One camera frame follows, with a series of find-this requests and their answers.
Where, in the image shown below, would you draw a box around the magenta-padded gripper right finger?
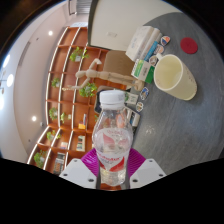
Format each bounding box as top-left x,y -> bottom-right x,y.
127,147 -> 167,190

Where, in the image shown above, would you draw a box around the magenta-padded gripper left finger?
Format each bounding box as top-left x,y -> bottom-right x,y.
59,148 -> 100,190

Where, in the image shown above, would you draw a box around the clear plastic water bottle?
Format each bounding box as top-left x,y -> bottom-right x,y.
92,89 -> 134,187

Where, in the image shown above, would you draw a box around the wooden shelf unit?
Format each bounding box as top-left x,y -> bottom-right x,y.
26,26 -> 111,176

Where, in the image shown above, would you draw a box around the round printed badge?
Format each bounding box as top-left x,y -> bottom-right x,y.
148,55 -> 159,67
154,44 -> 165,55
160,35 -> 172,46
139,87 -> 150,101
135,101 -> 145,113

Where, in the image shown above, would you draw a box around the tall green white carton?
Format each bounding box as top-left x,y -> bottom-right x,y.
124,91 -> 139,106

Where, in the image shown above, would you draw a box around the cream plastic cup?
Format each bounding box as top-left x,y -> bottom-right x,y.
153,53 -> 198,102

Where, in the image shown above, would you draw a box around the green white box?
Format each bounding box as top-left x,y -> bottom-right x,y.
130,59 -> 156,84

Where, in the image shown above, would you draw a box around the round ceiling lights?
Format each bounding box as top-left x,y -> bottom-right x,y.
0,29 -> 54,123

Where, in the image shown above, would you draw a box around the thin blue book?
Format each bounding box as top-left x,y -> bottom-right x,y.
144,40 -> 160,63

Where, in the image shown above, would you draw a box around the flat round red coaster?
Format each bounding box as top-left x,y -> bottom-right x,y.
180,36 -> 199,55

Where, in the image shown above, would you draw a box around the grey curtain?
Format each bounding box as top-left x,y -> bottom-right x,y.
68,0 -> 93,16

